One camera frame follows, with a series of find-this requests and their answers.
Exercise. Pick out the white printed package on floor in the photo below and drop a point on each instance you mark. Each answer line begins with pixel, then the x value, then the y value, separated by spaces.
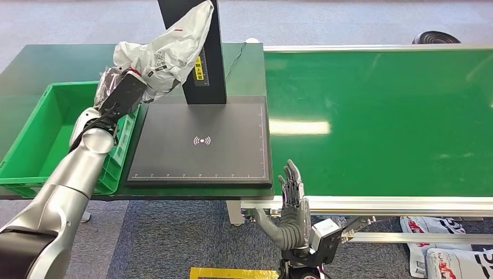
pixel 458 263
pixel 431 227

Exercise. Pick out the black round ribbed object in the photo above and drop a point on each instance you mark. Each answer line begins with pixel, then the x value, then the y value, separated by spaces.
pixel 435 37

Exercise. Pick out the dark green table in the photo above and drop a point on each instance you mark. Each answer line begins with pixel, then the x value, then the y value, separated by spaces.
pixel 57 61

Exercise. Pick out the black weighing scale platform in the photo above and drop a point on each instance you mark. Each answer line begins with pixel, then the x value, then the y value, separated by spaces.
pixel 200 154

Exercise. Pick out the green conveyor belt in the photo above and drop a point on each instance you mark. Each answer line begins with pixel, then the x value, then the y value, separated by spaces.
pixel 385 123

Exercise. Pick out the yellow floor tape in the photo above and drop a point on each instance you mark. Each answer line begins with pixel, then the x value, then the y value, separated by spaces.
pixel 231 273

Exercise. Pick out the white red printed package bag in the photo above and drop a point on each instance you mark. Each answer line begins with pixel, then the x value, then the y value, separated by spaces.
pixel 169 57

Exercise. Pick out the black scale column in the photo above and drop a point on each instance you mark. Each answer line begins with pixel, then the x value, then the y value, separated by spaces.
pixel 215 69

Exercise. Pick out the small white round object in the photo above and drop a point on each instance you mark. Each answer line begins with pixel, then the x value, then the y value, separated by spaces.
pixel 252 40

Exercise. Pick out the aluminium conveyor frame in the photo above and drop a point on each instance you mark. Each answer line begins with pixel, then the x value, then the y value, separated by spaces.
pixel 423 204

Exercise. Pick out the green plastic crate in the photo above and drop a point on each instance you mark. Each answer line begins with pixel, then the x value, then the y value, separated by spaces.
pixel 34 146

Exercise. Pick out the white table leg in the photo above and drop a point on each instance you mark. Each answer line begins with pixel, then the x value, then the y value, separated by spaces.
pixel 234 213
pixel 85 216

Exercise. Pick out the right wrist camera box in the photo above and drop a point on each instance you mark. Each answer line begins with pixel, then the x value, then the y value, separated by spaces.
pixel 327 238

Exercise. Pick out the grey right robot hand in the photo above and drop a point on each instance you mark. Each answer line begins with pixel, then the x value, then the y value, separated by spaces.
pixel 292 227

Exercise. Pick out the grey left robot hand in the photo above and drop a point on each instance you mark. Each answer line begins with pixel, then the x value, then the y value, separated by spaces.
pixel 108 83

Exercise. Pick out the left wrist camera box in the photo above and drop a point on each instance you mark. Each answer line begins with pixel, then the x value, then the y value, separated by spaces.
pixel 125 96

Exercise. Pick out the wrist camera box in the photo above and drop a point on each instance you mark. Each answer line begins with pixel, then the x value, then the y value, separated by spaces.
pixel 125 96
pixel 327 238

